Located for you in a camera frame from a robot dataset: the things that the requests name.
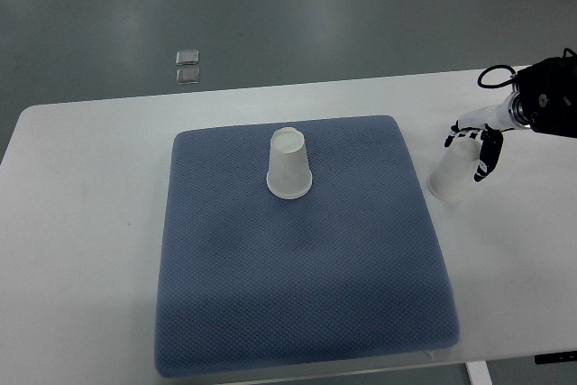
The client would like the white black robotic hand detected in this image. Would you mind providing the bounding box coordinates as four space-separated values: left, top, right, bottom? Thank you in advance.
444 91 530 182

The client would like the white paper cup carried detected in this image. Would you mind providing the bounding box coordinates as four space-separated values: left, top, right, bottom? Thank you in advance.
427 138 481 202

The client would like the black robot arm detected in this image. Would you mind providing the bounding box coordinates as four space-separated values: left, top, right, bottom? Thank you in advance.
516 48 576 138

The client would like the blue textured cushion mat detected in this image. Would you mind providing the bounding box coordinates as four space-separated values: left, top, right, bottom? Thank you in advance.
155 115 460 378

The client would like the white paper cup on mat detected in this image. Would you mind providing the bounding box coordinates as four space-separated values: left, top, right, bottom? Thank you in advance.
266 127 313 199

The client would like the black table control panel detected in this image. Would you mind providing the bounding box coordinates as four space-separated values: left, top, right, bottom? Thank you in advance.
534 351 577 365

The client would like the white table leg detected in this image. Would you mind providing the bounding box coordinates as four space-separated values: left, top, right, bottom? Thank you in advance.
465 361 493 385

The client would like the upper metal floor plate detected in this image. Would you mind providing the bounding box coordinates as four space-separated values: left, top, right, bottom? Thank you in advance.
176 49 199 66

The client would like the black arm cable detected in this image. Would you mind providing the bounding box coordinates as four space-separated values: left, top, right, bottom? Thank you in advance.
477 64 519 88

